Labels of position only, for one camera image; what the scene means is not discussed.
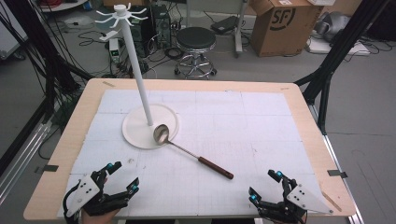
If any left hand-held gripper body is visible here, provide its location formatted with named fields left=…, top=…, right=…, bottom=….
left=64, top=173, right=129, bottom=219

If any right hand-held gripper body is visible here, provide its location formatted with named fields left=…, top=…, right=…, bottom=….
left=257, top=183, right=334, bottom=224

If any steel ladle with wooden handle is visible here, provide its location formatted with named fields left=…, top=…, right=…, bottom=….
left=152, top=123, right=235, bottom=181

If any white utensil rack stand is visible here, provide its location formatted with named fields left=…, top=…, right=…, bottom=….
left=94, top=3, right=180, bottom=150

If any person's right hand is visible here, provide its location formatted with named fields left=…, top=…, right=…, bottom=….
left=270, top=218, right=307, bottom=224

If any person's left hand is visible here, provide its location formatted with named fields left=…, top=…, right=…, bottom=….
left=80, top=206, right=123, bottom=224

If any thin wooden strip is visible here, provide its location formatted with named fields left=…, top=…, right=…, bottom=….
left=320, top=189, right=343, bottom=213

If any dark tape strip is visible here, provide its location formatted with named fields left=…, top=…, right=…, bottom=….
left=34, top=164, right=60, bottom=175
left=326, top=169, right=348, bottom=179

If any white grid mat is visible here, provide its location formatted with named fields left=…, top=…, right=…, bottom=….
left=56, top=89, right=334, bottom=219

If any white power supply unit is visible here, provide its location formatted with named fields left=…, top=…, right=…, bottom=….
left=108, top=37, right=121, bottom=63

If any white power strip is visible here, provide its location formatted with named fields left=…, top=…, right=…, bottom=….
left=99, top=29, right=119, bottom=42

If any white flat board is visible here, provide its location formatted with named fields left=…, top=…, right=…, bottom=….
left=305, top=36, right=372, bottom=57

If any brown cardboard box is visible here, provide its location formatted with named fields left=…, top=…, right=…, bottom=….
left=249, top=0, right=325, bottom=58

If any black computer tower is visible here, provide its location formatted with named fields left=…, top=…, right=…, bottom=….
left=150, top=4, right=173, bottom=49

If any black round stool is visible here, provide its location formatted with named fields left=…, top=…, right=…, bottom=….
left=174, top=26, right=219, bottom=80

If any grey bag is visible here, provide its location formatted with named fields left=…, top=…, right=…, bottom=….
left=313, top=11, right=352, bottom=43

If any black flat device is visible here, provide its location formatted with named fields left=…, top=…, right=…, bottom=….
left=210, top=15, right=240, bottom=35

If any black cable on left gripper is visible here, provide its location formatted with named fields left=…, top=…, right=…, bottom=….
left=62, top=181, right=80, bottom=224

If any aluminium rail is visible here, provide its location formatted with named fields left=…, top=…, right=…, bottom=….
left=307, top=104, right=364, bottom=224
left=0, top=120, right=53, bottom=204

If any black metal stand frame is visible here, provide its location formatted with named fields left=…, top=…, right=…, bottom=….
left=0, top=0, right=95, bottom=175
left=293, top=0, right=391, bottom=135

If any coiled black cable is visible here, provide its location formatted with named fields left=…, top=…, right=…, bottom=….
left=163, top=46, right=185, bottom=61

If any white metal post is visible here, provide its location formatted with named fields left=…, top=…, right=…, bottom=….
left=233, top=0, right=250, bottom=58

